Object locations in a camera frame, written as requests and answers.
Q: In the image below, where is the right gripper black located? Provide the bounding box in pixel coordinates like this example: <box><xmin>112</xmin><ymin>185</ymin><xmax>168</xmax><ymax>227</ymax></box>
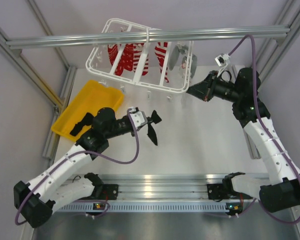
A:
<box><xmin>185</xmin><ymin>70</ymin><xmax>242</xmax><ymax>103</ymax></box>

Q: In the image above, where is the black sock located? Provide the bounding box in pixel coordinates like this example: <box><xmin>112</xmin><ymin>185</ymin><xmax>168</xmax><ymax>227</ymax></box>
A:
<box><xmin>69</xmin><ymin>112</ymin><xmax>94</xmax><ymax>137</ymax></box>
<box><xmin>147</xmin><ymin>124</ymin><xmax>158</xmax><ymax>146</ymax></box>

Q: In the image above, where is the white plastic clip hanger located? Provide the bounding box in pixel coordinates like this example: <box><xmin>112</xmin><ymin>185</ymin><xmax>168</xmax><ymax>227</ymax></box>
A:
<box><xmin>84</xmin><ymin>17</ymin><xmax>195</xmax><ymax>95</ymax></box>

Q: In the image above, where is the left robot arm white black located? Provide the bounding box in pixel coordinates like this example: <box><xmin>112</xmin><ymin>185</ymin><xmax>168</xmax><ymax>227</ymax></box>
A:
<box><xmin>13</xmin><ymin>107</ymin><xmax>162</xmax><ymax>228</ymax></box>

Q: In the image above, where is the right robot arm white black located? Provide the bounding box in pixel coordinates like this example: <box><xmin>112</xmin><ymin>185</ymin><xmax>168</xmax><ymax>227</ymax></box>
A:
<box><xmin>187</xmin><ymin>67</ymin><xmax>300</xmax><ymax>213</ymax></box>

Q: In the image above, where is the grey sock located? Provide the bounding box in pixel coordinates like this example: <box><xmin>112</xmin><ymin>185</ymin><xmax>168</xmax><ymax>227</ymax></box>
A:
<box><xmin>180</xmin><ymin>54</ymin><xmax>198</xmax><ymax>78</ymax></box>
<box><xmin>167</xmin><ymin>43</ymin><xmax>189</xmax><ymax>71</ymax></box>

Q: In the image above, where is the red white striped sock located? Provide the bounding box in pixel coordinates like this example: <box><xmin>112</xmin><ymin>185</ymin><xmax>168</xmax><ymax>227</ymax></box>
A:
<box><xmin>133</xmin><ymin>48</ymin><xmax>150</xmax><ymax>76</ymax></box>
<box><xmin>154</xmin><ymin>42</ymin><xmax>168</xmax><ymax>73</ymax></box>

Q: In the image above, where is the yellow plastic tray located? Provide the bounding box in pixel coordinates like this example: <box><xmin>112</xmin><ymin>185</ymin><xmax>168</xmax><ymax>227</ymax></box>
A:
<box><xmin>51</xmin><ymin>80</ymin><xmax>124</xmax><ymax>142</ymax></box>

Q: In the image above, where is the aluminium top crossbar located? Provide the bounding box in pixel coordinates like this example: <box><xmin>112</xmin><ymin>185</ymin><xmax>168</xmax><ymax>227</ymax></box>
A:
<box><xmin>5</xmin><ymin>25</ymin><xmax>291</xmax><ymax>50</ymax></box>

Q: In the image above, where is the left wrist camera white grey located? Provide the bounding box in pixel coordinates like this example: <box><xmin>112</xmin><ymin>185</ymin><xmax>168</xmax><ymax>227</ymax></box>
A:
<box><xmin>127</xmin><ymin>107</ymin><xmax>148</xmax><ymax>131</ymax></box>

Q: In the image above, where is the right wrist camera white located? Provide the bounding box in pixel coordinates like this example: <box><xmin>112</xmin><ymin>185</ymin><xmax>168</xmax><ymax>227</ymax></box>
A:
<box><xmin>214</xmin><ymin>53</ymin><xmax>231</xmax><ymax>68</ymax></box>

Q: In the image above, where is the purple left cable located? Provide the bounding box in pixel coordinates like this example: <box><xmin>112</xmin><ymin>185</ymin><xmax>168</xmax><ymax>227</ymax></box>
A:
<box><xmin>14</xmin><ymin>113</ymin><xmax>142</xmax><ymax>226</ymax></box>

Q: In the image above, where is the purple cable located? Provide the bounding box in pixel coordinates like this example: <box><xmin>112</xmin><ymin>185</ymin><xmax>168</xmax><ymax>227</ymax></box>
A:
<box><xmin>227</xmin><ymin>34</ymin><xmax>300</xmax><ymax>224</ymax></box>
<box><xmin>14</xmin><ymin>113</ymin><xmax>142</xmax><ymax>226</ymax></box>

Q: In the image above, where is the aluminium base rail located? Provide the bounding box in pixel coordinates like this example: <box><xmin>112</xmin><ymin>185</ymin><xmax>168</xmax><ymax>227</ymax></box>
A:
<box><xmin>49</xmin><ymin>173</ymin><xmax>273</xmax><ymax>203</ymax></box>

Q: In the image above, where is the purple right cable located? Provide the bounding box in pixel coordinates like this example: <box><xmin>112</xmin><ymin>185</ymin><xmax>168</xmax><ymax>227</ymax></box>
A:
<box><xmin>227</xmin><ymin>34</ymin><xmax>300</xmax><ymax>224</ymax></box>

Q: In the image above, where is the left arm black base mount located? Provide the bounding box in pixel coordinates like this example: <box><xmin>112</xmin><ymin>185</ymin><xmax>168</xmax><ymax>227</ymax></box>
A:
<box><xmin>79</xmin><ymin>184</ymin><xmax>119</xmax><ymax>201</ymax></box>

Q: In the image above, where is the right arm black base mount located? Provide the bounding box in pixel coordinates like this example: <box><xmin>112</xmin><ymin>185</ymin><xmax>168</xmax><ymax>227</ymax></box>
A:
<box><xmin>206</xmin><ymin>183</ymin><xmax>238</xmax><ymax>202</ymax></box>

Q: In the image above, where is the grey slotted cable duct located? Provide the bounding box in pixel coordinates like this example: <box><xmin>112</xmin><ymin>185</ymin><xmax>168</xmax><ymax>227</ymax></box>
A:
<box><xmin>58</xmin><ymin>201</ymin><xmax>243</xmax><ymax>213</ymax></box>

